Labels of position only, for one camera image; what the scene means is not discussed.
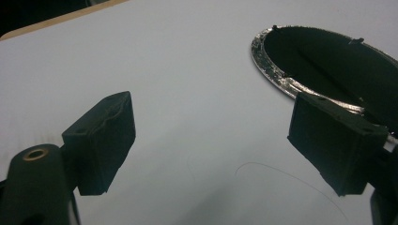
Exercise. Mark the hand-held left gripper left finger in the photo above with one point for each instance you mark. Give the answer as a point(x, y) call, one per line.
point(103, 140)

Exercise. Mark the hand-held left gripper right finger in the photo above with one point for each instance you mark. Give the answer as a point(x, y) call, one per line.
point(334, 146)

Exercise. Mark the oval mirror with silver rim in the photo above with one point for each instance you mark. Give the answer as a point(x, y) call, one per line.
point(316, 59)

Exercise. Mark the thin dark thread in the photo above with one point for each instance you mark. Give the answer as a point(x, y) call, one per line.
point(291, 176)

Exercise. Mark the white board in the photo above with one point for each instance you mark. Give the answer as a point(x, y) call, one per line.
point(200, 93)

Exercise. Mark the wooden table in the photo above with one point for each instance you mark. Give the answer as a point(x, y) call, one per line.
point(47, 22)

